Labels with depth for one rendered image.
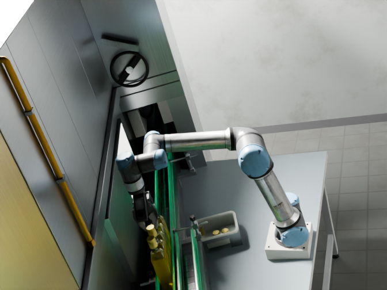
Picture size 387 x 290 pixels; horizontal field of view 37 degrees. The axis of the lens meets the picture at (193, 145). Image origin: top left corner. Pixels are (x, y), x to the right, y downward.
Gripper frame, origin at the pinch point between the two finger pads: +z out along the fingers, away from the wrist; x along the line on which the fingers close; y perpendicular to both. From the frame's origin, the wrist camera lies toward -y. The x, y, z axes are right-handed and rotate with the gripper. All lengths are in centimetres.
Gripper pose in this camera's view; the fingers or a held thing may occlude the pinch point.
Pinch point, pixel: (151, 228)
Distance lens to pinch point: 240.7
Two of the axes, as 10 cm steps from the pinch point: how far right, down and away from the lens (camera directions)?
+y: -0.6, -4.8, 8.8
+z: 2.7, 8.4, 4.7
